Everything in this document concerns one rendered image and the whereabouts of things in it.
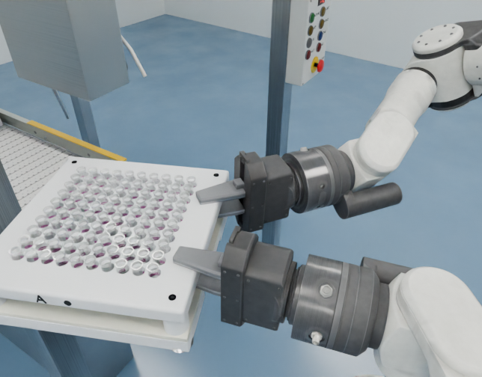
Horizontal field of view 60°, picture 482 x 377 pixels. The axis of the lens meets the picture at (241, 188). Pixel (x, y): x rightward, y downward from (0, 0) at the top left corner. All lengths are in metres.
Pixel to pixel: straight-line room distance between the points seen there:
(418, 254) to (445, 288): 1.64
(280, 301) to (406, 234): 1.75
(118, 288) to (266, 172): 0.22
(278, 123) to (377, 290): 1.09
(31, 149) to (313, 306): 0.90
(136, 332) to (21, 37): 0.64
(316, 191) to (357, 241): 1.48
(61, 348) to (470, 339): 0.77
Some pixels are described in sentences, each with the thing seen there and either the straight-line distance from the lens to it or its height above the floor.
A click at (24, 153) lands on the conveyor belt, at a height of 0.83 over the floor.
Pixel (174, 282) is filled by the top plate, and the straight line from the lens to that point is 0.45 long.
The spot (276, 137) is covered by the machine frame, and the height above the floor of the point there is 0.63.
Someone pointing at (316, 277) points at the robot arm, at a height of 1.07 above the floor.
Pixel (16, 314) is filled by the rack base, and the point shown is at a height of 1.00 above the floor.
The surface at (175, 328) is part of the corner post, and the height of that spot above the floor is 1.01.
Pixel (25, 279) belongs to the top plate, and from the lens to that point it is 0.50.
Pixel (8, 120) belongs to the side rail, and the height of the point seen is 0.85.
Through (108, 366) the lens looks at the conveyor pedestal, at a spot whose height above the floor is 0.08.
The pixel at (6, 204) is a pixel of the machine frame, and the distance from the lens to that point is 0.72.
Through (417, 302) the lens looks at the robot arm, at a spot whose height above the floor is 1.09.
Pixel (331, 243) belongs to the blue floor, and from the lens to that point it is 2.00.
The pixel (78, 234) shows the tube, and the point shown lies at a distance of 0.52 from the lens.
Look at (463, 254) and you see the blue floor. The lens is 2.16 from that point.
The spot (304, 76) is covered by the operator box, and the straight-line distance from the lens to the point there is 1.36.
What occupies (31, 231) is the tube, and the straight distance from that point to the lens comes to 0.55.
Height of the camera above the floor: 1.38
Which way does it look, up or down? 38 degrees down
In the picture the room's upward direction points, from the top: straight up
